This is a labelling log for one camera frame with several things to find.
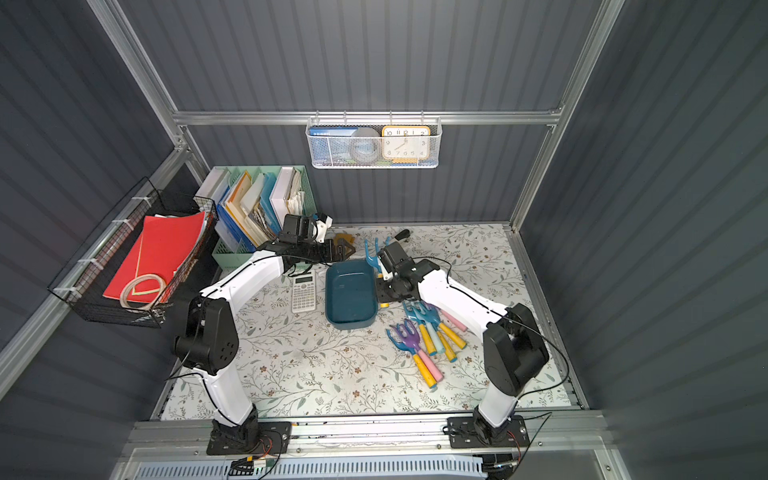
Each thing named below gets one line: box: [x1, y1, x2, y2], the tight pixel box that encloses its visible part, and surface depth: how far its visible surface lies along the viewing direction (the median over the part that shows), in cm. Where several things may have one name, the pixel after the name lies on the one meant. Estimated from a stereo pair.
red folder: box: [102, 211, 206, 303], surface depth 74 cm
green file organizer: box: [194, 165, 317, 270], surface depth 101 cm
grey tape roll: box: [349, 127, 381, 164], surface depth 90 cm
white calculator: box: [291, 270, 317, 313], surface depth 101 cm
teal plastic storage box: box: [325, 259, 378, 330], surface depth 101 cm
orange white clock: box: [381, 125, 431, 163], surface depth 90 cm
